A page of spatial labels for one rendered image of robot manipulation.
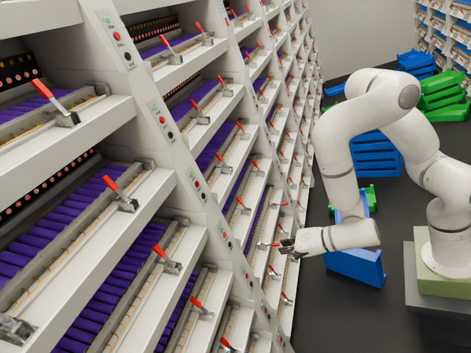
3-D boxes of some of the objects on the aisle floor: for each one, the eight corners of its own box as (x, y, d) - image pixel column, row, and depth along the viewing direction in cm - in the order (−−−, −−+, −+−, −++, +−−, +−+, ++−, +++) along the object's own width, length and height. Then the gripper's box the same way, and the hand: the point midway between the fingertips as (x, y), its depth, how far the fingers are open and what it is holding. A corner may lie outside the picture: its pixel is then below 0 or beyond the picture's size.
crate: (380, 288, 141) (375, 262, 131) (326, 268, 162) (318, 244, 153) (386, 277, 145) (381, 250, 135) (332, 258, 166) (325, 234, 157)
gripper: (332, 266, 90) (281, 272, 99) (333, 229, 102) (288, 237, 112) (323, 250, 87) (271, 258, 96) (325, 214, 99) (280, 224, 109)
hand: (285, 246), depth 103 cm, fingers open, 3 cm apart
